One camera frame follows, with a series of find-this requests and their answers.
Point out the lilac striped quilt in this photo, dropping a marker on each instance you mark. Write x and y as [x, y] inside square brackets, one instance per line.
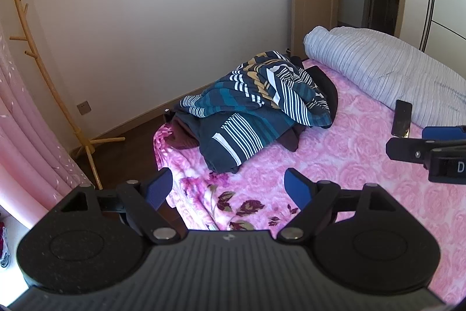
[382, 59]

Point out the beige wall socket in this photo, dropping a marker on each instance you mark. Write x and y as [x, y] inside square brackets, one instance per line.
[84, 108]

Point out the black smartphone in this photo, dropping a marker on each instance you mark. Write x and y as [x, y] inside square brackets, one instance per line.
[401, 118]

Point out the wooden coat rack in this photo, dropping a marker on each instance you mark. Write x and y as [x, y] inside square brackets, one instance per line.
[87, 145]

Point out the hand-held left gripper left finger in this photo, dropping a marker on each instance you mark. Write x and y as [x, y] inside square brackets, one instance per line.
[160, 187]

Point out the white wardrobe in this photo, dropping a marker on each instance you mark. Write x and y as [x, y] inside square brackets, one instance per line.
[451, 5]

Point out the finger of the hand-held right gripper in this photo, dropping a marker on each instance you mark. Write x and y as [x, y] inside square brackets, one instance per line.
[404, 149]
[444, 133]

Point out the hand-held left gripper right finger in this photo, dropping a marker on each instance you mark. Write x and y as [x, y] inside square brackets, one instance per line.
[296, 189]

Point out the navy striped shirt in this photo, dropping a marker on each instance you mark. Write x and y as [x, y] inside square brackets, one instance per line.
[262, 103]

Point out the pink floral blanket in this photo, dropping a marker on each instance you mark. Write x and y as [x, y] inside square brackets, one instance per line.
[346, 158]

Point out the pink curtain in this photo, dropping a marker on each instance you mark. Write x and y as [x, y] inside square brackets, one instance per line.
[25, 136]

